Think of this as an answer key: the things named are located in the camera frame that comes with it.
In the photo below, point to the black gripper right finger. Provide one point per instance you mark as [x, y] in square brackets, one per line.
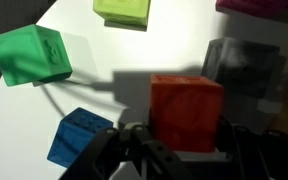
[257, 156]

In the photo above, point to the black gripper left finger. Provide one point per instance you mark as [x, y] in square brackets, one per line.
[109, 147]

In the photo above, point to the orange block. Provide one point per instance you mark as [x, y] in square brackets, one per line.
[184, 112]

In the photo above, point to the blue block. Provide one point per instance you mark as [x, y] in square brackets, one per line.
[74, 132]

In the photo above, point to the grey block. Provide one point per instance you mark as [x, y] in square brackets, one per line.
[241, 67]

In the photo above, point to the lime green block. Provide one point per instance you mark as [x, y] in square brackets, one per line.
[133, 12]

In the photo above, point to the magenta block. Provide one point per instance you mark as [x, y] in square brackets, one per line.
[257, 8]

